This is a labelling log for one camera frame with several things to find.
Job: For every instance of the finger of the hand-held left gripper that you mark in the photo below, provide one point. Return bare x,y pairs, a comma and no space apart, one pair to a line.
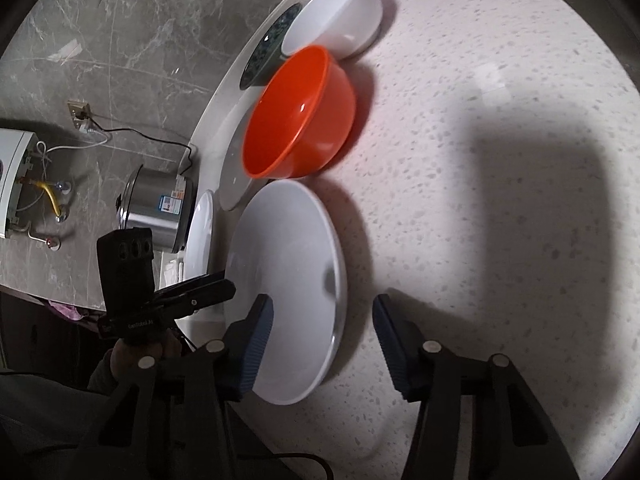
195,284
205,300

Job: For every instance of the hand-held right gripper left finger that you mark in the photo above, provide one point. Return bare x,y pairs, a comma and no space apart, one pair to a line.
256,340

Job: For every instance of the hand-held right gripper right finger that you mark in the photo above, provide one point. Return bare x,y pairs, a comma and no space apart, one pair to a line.
395,345

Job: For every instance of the small white plate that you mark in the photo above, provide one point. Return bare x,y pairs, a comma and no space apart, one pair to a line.
200,230

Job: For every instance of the large white plate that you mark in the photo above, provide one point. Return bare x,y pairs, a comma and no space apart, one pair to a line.
290,280

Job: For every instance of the orange plastic bowl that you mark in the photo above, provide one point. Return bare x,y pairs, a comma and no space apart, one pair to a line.
300,115

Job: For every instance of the white bowl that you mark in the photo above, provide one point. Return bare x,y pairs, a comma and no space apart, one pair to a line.
332,15

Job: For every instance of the person's left forearm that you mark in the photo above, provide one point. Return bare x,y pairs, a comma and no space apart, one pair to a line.
45,425

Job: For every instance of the person's left hand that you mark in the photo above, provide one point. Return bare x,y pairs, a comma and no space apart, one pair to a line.
125,360

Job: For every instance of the purple cloth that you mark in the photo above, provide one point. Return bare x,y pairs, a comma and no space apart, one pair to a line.
65,312

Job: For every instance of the stainless steel rice cooker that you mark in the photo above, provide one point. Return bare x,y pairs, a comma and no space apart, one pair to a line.
155,210

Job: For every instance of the white water heater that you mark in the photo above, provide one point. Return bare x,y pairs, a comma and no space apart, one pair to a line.
12,185

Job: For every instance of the wall socket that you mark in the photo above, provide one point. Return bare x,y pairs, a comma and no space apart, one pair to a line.
79,110

